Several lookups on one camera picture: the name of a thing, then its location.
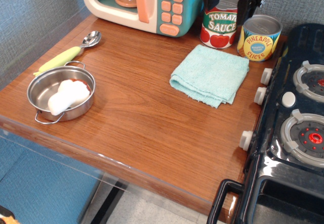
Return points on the light blue cloth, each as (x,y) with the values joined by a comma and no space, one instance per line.
(210,76)

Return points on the white stove knob upper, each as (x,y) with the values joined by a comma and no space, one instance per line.
(266,76)

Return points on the white stove knob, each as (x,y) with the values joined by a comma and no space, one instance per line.
(266,76)
(245,140)
(259,95)

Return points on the tomato sauce can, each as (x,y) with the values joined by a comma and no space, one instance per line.
(219,24)

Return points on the pineapple slices can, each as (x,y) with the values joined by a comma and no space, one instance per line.
(259,37)

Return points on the toy microwave teal and cream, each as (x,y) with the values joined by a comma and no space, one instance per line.
(171,18)

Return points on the white stove knob middle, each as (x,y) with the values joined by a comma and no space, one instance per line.
(259,95)

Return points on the white round stove button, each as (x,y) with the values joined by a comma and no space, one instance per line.
(288,99)

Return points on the white stove knob lower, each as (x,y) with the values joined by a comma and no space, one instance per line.
(245,140)

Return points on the white and brown toy mushroom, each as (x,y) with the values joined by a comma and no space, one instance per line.
(70,93)

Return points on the dark blue toy stove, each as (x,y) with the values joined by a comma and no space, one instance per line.
(284,167)

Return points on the small steel pan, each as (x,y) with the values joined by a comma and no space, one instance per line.
(47,83)

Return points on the orange object at corner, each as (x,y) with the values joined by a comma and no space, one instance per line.
(7,217)

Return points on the spoon with yellow-green handle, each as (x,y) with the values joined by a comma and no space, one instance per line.
(61,59)

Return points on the black oven door handle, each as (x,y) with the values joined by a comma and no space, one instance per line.
(225,187)

